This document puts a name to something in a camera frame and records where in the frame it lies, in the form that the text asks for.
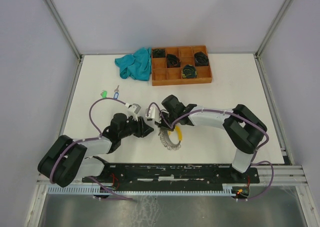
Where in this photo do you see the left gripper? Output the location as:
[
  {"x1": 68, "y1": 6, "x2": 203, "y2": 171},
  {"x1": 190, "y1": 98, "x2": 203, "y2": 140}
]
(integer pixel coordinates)
[{"x1": 119, "y1": 114, "x2": 154, "y2": 139}]

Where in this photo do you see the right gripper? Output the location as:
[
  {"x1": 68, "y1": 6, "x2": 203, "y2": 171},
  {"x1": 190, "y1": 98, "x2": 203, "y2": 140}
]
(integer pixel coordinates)
[{"x1": 154, "y1": 111, "x2": 178, "y2": 132}]

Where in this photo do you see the metal key organizer ring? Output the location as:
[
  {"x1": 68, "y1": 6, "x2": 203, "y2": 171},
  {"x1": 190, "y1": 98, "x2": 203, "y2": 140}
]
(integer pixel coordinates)
[{"x1": 158, "y1": 125, "x2": 185, "y2": 152}]

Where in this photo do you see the blue tag key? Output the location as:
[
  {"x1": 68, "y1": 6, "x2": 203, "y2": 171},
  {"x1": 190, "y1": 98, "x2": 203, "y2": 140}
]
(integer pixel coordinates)
[{"x1": 113, "y1": 85, "x2": 120, "y2": 100}]

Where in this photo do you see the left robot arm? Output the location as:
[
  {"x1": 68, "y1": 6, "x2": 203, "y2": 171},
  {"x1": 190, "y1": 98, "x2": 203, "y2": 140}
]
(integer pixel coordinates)
[{"x1": 37, "y1": 113, "x2": 154, "y2": 188}]

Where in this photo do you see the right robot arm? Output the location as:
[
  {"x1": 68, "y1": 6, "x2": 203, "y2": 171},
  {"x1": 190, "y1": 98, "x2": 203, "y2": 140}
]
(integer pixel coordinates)
[{"x1": 147, "y1": 94, "x2": 269, "y2": 183}]

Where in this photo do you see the green tag key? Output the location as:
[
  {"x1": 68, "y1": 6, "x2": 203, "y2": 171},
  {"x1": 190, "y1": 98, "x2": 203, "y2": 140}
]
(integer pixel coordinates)
[{"x1": 100, "y1": 90, "x2": 108, "y2": 99}]

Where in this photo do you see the wooden compartment tray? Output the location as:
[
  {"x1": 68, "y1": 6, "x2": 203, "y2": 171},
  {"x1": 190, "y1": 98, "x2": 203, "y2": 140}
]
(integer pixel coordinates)
[{"x1": 151, "y1": 45, "x2": 213, "y2": 86}]

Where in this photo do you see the rolled black orange sock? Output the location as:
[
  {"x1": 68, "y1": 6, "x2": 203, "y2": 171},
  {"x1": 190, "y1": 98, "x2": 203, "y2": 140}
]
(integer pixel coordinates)
[{"x1": 166, "y1": 54, "x2": 181, "y2": 68}]

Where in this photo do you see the teal cloth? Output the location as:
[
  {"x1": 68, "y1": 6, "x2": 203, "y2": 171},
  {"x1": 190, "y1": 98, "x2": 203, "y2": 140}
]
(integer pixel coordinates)
[{"x1": 114, "y1": 47, "x2": 152, "y2": 82}]

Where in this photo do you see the rolled dark sock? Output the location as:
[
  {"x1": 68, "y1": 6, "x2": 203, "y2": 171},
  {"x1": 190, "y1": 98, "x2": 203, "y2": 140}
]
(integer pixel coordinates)
[{"x1": 152, "y1": 48, "x2": 166, "y2": 59}]

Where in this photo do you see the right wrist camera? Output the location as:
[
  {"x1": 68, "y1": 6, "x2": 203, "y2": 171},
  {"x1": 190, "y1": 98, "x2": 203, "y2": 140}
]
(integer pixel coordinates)
[{"x1": 145, "y1": 106, "x2": 161, "y2": 123}]

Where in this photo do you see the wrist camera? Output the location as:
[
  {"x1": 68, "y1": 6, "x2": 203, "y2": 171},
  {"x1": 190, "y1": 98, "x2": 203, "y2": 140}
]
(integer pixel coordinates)
[
  {"x1": 125, "y1": 103, "x2": 141, "y2": 121},
  {"x1": 145, "y1": 106, "x2": 161, "y2": 123}
]

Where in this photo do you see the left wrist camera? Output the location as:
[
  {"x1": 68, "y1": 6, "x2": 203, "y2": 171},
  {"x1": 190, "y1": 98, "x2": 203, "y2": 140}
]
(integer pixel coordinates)
[{"x1": 125, "y1": 103, "x2": 141, "y2": 121}]

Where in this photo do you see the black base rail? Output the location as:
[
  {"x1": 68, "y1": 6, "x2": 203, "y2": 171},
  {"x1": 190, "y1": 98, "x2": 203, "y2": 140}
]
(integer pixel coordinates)
[{"x1": 95, "y1": 160, "x2": 260, "y2": 192}]

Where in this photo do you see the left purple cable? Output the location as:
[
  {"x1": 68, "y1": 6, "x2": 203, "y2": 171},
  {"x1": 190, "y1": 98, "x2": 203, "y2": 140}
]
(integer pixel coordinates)
[{"x1": 49, "y1": 98, "x2": 131, "y2": 184}]

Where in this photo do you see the purple cable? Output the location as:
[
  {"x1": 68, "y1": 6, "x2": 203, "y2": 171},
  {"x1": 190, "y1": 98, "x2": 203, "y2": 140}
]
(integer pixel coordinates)
[
  {"x1": 49, "y1": 98, "x2": 131, "y2": 184},
  {"x1": 147, "y1": 102, "x2": 276, "y2": 200}
]

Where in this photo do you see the white cable duct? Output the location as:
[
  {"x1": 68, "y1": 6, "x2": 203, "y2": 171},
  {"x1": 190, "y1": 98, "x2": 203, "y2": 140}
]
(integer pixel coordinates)
[{"x1": 47, "y1": 184, "x2": 236, "y2": 197}]

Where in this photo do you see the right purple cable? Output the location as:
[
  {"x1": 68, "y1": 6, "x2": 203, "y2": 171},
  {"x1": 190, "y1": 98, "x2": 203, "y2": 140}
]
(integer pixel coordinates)
[{"x1": 147, "y1": 102, "x2": 276, "y2": 200}]

